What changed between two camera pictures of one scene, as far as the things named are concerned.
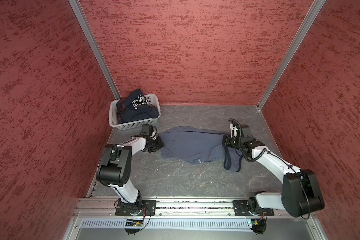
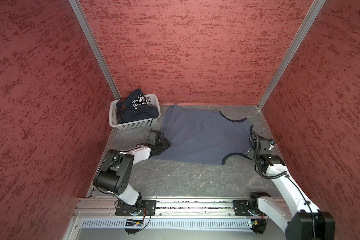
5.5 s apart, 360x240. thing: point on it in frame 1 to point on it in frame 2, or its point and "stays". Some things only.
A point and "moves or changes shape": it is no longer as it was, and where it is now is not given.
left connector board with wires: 133,222 stays
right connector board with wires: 259,226 stays
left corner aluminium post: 78,9 stays
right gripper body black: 233,142 to 252,153
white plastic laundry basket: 153,101 stays
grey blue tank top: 198,145 moves or changes shape
